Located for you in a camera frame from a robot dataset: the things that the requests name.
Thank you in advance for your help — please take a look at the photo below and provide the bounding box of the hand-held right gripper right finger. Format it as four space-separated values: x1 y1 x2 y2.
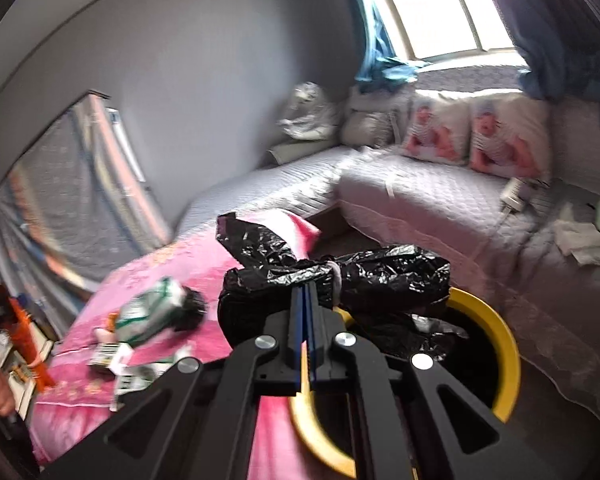
307 282 571 480

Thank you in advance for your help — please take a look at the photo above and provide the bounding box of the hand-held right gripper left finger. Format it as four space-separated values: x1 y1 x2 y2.
40 282 311 480

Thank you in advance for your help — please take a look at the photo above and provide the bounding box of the black plastic bag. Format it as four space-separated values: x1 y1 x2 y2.
216 212 468 356

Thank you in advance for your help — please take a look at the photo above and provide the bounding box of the yellow round bin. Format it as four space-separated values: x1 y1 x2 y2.
287 287 522 480

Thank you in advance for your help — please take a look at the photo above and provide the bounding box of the orange plastic object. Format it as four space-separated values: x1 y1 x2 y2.
7 297 56 401

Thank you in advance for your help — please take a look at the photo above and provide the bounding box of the small dark crinkled wrapper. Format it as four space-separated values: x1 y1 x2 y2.
177 290 209 332

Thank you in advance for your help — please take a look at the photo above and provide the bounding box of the pink floral blanket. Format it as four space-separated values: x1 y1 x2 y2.
30 210 361 480

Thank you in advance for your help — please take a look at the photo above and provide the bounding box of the large green white packet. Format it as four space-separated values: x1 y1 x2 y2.
115 277 188 346

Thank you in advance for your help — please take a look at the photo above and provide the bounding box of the grey quilted bed cover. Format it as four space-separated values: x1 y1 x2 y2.
177 147 366 241

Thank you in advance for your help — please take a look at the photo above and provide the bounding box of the grey quilted sofa cover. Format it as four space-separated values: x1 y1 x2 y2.
337 60 600 431

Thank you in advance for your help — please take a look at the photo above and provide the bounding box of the grey bolster pillow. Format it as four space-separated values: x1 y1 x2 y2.
270 140 341 165

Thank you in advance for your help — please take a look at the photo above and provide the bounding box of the small grey cushion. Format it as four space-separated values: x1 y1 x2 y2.
340 110 396 148

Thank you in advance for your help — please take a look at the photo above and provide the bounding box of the tiger plush in plastic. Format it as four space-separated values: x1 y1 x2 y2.
279 81 343 141

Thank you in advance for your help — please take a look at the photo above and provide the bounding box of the baby print pillow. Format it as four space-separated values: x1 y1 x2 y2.
397 96 473 166
467 97 553 181

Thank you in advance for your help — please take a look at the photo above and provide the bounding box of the large grey cushion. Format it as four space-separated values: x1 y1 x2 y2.
347 85 417 148

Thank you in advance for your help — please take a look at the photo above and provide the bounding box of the white tissue paper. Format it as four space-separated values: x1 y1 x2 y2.
550 217 600 266

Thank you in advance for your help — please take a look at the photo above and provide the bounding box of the window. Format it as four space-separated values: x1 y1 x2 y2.
375 0 521 58

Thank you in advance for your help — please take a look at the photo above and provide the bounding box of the purple blue curtain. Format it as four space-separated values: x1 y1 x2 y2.
477 0 600 101

